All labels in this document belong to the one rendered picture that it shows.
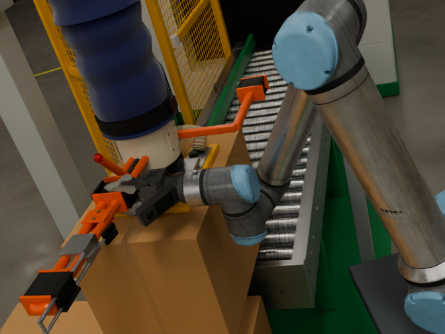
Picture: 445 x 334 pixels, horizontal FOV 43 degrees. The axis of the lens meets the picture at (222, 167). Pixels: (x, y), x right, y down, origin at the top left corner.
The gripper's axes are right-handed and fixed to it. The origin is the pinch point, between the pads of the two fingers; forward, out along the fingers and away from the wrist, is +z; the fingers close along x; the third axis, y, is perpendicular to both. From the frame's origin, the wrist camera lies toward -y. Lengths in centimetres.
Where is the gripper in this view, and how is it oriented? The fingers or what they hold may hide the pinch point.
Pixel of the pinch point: (112, 200)
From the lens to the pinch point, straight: 145.9
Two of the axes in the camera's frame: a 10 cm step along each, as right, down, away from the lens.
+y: 2.1, -5.5, 8.1
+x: -2.5, -8.3, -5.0
